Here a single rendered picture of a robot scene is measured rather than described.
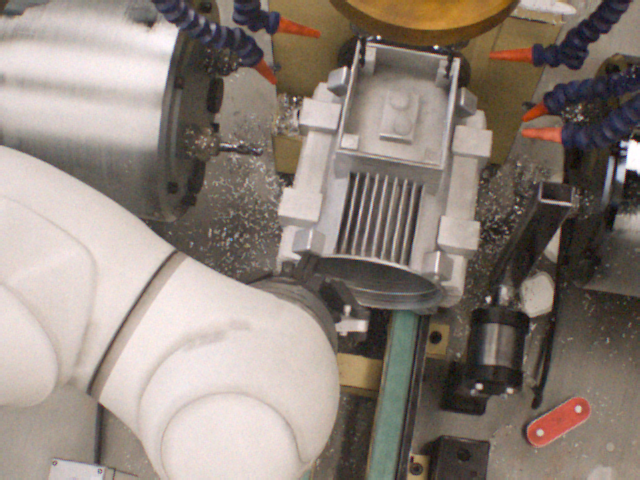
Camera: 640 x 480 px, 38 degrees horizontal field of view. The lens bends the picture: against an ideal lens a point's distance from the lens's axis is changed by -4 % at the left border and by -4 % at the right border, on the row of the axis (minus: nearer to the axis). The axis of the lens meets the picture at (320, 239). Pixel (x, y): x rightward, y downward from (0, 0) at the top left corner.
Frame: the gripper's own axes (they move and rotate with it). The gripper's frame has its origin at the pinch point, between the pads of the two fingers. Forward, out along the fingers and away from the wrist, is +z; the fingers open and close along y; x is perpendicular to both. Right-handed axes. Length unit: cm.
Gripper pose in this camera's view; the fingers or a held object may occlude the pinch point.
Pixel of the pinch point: (305, 277)
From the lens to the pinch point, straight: 87.3
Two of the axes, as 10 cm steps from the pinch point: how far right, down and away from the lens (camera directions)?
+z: 0.9, -1.8, 9.8
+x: -1.4, 9.7, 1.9
